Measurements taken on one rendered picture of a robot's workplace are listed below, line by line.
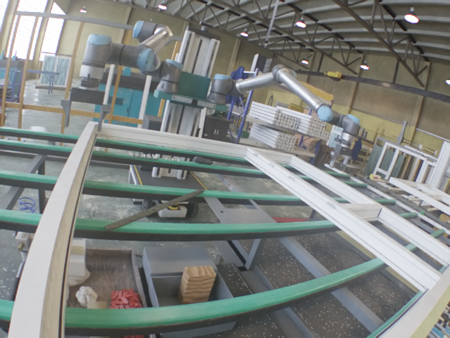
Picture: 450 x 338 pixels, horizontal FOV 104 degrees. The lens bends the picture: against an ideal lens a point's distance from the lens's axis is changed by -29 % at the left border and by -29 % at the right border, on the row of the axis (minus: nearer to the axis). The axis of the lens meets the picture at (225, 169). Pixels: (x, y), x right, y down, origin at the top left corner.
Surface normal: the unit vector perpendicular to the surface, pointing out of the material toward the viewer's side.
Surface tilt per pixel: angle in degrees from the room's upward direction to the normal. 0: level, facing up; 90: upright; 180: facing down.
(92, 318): 0
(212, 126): 90
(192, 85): 90
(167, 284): 90
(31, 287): 0
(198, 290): 90
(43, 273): 0
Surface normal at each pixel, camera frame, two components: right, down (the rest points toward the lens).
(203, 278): 0.41, 0.37
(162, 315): 0.26, -0.93
